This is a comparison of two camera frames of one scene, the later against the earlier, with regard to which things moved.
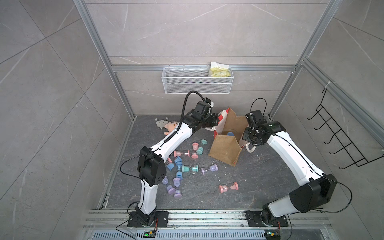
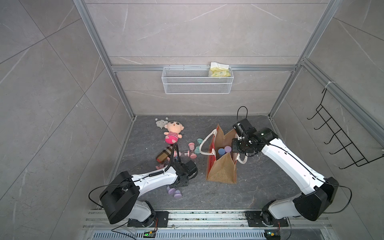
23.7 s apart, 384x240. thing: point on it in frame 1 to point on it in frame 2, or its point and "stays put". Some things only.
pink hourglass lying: (177, 153) stays put
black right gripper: (245, 136) to (234, 148)
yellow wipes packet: (218, 70) stays put
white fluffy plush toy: (161, 123) stays put
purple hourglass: (212, 168) to (228, 149)
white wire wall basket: (206, 80) stays put
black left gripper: (214, 121) to (187, 182)
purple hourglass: (171, 190) stays put
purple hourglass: (177, 194) stays put
